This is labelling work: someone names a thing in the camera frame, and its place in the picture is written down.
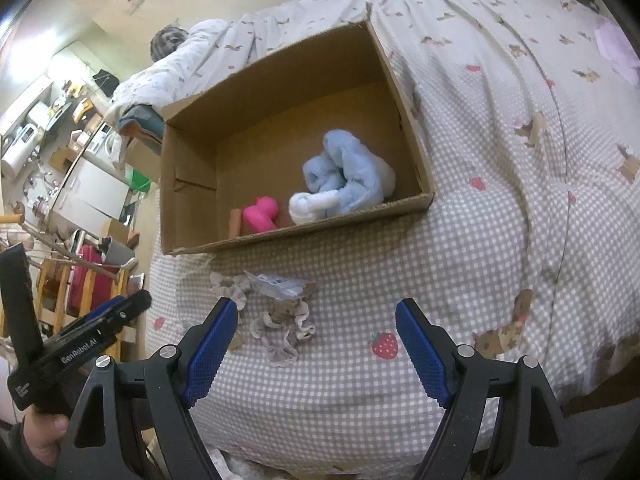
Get wooden chair with red cushion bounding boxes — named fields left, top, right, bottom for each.
left=30, top=244, right=147, bottom=347

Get person's grey trouser leg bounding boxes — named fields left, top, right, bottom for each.
left=559, top=385, right=640, bottom=480

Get white kitchen cabinet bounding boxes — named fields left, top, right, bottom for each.
left=54, top=160, right=132, bottom=222

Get small beige lace scrunchie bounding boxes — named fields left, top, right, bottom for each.
left=209, top=272, right=249, bottom=312

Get brown cardboard box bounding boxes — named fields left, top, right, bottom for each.
left=159, top=20, right=437, bottom=256

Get person's left forearm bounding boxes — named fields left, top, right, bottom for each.
left=0, top=422, right=48, bottom=480

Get white kitchen appliance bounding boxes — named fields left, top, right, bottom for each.
left=0, top=122, right=42, bottom=177

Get clear plastic package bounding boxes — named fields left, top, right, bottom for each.
left=242, top=271, right=307, bottom=302

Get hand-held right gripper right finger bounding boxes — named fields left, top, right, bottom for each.
left=395, top=298, right=583, bottom=480

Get pink scrunchie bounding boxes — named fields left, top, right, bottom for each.
left=242, top=196, right=280, bottom=234

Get large beige lace scrunchie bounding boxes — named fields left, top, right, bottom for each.
left=248, top=297, right=317, bottom=365

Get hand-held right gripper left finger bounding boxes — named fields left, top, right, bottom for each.
left=55, top=297, right=239, bottom=480

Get grey striped cushion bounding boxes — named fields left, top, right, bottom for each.
left=150, top=25, right=190, bottom=63

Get white washing machine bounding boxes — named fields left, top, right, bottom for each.
left=82, top=120, right=124, bottom=167

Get white soft scrunchie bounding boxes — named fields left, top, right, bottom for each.
left=288, top=191, right=342, bottom=227

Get printed checked bed duvet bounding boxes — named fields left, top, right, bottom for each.
left=110, top=0, right=640, bottom=463

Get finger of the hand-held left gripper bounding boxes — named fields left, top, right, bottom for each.
left=60, top=296, right=128, bottom=333
left=75, top=289, right=152, bottom=337

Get pink cloth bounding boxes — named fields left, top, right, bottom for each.
left=595, top=17, right=640, bottom=87

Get folded teal and orange blankets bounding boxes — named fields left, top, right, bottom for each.
left=117, top=104, right=166, bottom=142

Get light blue fluffy scrunchie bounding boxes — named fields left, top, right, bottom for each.
left=302, top=130, right=397, bottom=218

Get person's left hand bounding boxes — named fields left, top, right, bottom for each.
left=22, top=404, right=69, bottom=468

